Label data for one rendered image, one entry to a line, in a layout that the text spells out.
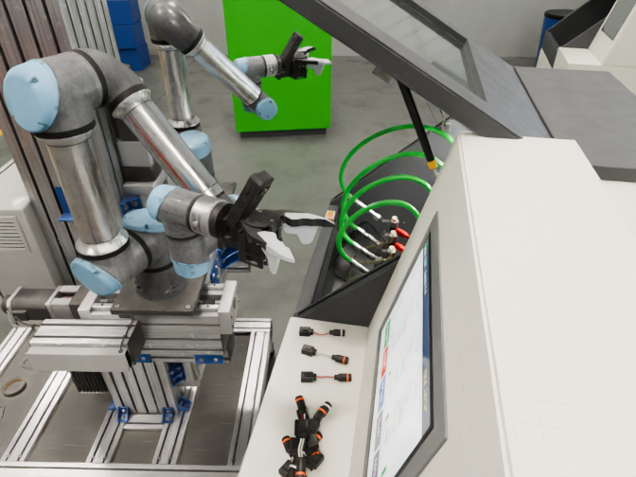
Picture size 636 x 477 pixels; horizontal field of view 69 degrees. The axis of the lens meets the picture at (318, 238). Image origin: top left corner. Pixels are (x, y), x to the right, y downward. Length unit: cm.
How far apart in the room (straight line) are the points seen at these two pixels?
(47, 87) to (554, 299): 87
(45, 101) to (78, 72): 9
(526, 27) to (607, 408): 801
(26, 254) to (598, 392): 147
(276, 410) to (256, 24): 383
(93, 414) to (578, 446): 199
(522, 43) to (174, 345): 762
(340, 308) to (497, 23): 725
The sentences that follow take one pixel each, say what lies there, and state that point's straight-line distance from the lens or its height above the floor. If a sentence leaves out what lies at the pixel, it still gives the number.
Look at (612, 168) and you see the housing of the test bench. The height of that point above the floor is 150.
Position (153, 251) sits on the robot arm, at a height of 121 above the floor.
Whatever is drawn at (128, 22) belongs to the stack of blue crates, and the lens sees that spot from 745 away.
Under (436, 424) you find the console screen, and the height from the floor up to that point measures 143.
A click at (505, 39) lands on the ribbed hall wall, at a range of 833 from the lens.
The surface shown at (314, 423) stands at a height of 102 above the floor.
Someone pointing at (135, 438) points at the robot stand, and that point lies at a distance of 212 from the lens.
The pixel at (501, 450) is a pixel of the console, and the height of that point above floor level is 155.
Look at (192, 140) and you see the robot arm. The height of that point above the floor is 126.
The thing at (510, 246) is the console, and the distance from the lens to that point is 66.
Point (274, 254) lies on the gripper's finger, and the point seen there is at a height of 146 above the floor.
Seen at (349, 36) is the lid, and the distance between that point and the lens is 91.
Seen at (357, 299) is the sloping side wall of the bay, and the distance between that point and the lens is 124.
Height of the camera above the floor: 191
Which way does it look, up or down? 35 degrees down
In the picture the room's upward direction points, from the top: straight up
